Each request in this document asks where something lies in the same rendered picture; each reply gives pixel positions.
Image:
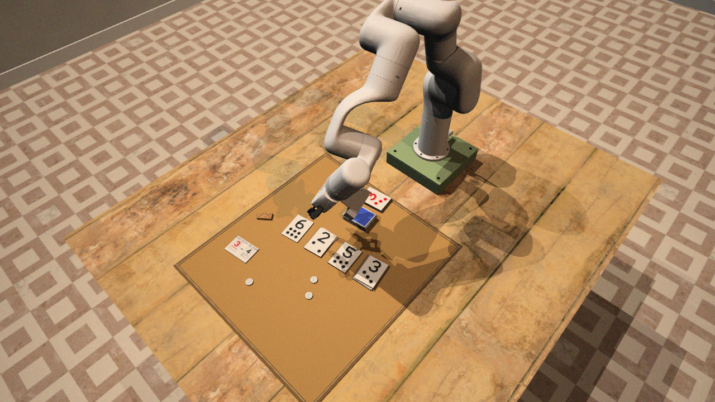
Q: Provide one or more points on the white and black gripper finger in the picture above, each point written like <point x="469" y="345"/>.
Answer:
<point x="315" y="213"/>

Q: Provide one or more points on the white rules card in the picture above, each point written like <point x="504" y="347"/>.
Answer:
<point x="241" y="249"/>

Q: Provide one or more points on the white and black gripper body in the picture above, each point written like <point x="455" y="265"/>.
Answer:
<point x="324" y="199"/>

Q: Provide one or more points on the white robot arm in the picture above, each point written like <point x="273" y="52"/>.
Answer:
<point x="454" y="79"/>

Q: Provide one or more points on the brown square mat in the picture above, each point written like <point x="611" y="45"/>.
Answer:
<point x="310" y="341"/>

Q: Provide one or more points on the tan flat mat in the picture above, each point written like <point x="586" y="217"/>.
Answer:
<point x="369" y="344"/>

